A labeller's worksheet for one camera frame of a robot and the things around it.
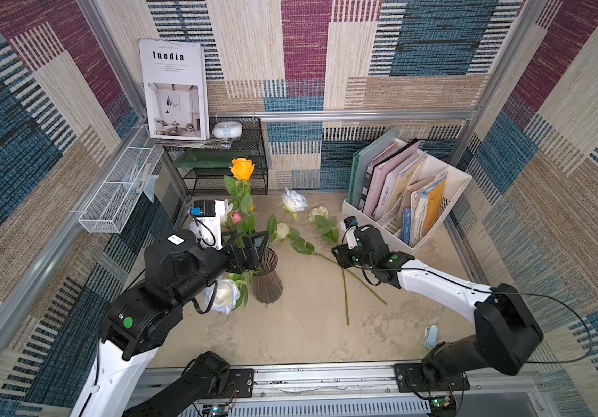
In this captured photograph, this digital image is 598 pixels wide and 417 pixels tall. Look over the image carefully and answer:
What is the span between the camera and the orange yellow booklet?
888mm

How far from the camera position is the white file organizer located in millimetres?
888

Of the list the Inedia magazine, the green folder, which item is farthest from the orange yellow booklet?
the Inedia magazine

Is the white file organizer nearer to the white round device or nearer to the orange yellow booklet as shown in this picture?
the orange yellow booklet

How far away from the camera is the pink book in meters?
0.89
